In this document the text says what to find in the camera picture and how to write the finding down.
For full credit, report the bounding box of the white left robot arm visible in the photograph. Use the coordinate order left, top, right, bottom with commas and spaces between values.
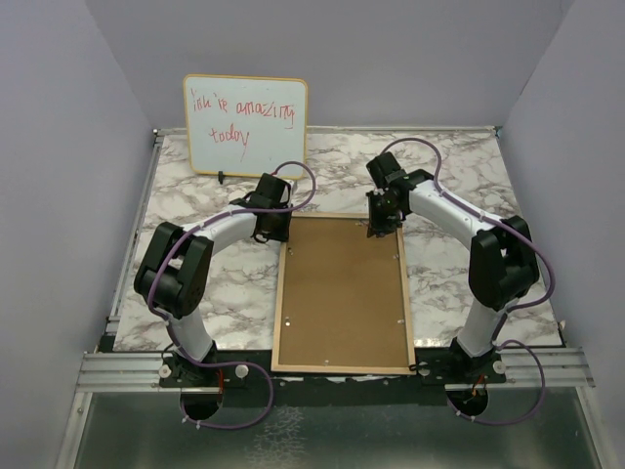
134, 173, 293, 386

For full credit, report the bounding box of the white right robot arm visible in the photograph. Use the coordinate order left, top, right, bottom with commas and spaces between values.
366, 151, 539, 382

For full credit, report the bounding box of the white dry-erase board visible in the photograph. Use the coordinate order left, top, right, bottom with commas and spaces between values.
183, 74, 309, 178

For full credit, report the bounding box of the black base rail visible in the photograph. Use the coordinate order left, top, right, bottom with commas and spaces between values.
79, 348, 506, 407

